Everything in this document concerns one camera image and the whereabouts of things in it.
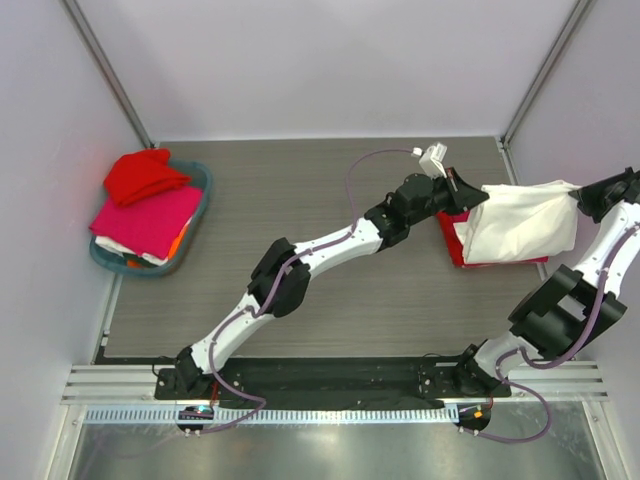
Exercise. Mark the red crumpled t shirt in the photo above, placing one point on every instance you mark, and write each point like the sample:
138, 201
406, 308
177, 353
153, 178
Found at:
140, 175

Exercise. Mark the orange t shirt in basket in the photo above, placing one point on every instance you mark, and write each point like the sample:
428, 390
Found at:
150, 261

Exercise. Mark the teal plastic basket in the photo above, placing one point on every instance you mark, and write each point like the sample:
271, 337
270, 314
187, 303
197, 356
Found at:
201, 180

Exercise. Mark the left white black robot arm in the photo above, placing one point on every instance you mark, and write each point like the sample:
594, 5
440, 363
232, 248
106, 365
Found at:
279, 282

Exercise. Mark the aluminium frame post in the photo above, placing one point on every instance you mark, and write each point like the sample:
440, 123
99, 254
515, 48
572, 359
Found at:
578, 13
100, 58

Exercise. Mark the white printed t shirt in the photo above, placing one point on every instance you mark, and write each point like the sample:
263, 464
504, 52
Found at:
520, 223

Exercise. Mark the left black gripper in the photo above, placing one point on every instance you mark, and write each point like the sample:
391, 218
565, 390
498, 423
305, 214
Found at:
458, 192

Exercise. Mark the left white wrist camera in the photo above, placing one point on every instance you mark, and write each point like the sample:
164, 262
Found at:
431, 160

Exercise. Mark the folded magenta t shirt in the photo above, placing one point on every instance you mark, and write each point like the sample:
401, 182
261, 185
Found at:
540, 260

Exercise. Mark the aluminium rail front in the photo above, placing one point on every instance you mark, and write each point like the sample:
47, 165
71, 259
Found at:
580, 380

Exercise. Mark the slotted cable duct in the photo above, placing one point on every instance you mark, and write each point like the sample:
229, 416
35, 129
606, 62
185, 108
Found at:
195, 415

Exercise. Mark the left aluminium frame post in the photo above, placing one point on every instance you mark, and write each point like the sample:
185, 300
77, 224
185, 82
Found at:
100, 58

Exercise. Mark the right aluminium frame post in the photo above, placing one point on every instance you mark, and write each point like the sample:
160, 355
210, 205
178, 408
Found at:
578, 13

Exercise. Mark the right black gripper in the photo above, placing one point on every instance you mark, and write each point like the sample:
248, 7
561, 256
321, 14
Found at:
592, 198

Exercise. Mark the magenta t shirt in basket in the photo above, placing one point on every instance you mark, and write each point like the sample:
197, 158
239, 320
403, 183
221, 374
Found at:
150, 225

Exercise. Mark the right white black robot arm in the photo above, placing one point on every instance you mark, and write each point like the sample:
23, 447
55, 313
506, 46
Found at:
575, 304

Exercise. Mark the folded red t shirt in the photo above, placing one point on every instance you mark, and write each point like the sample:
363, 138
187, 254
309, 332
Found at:
451, 226

